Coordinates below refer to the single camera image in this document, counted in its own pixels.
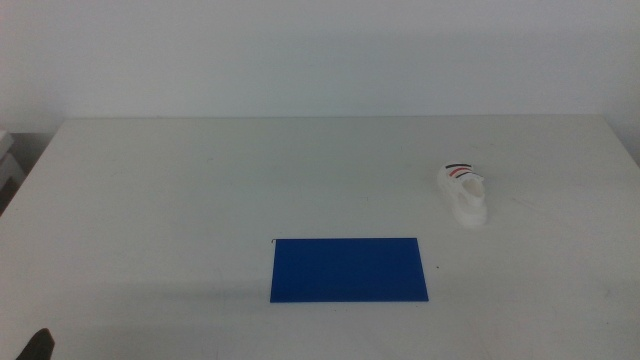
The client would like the blue rectangular mat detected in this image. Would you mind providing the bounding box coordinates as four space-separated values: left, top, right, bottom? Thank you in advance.
269 237 430 304

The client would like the white strappy sandal shoe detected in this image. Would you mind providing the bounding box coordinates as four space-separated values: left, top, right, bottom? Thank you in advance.
436 162 489 229

